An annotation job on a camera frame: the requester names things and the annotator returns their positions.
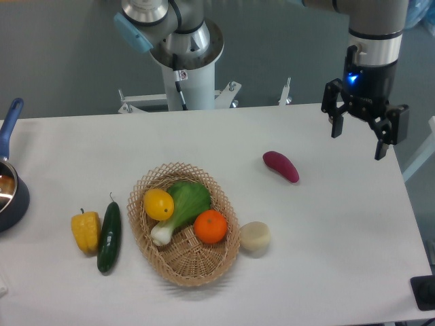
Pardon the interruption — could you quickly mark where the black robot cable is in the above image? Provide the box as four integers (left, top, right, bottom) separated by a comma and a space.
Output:
171, 54, 188, 111

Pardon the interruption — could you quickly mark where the dark green cucumber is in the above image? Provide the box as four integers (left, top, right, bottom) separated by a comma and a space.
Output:
97, 193, 122, 275

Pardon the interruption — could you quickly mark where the blue handled saucepan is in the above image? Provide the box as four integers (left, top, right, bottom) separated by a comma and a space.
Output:
1, 98, 30, 232

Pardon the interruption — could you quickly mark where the beige round cake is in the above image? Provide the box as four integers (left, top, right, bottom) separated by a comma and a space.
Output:
240, 221, 271, 257

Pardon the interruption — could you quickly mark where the black device at edge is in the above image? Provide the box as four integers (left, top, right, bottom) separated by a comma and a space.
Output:
410, 275, 435, 311

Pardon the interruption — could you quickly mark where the white metal frame foot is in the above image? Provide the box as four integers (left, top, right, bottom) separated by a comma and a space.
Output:
118, 81, 242, 114

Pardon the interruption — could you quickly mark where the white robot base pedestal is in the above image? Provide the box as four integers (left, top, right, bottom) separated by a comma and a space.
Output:
151, 18, 224, 111

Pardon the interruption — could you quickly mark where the yellow bell pepper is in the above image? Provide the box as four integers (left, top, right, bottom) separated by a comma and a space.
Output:
71, 209, 101, 255

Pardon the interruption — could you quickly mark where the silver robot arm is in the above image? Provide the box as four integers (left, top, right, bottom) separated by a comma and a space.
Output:
114, 1, 409, 160

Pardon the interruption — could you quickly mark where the green leafy bok choy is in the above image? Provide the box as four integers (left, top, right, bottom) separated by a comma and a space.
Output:
150, 181, 211, 246

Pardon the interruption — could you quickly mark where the purple sweet potato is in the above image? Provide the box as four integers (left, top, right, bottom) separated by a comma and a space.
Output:
262, 151, 300, 183

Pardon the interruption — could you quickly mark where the orange fruit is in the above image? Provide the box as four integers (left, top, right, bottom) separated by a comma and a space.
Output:
194, 209, 228, 245

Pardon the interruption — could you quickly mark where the yellow mango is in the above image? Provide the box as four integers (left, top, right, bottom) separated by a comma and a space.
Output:
143, 189, 175, 221

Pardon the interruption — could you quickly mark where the woven wicker basket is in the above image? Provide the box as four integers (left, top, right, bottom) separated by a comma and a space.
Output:
127, 162, 240, 287

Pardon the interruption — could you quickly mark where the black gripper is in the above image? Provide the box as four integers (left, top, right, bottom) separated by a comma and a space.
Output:
321, 45, 409, 160

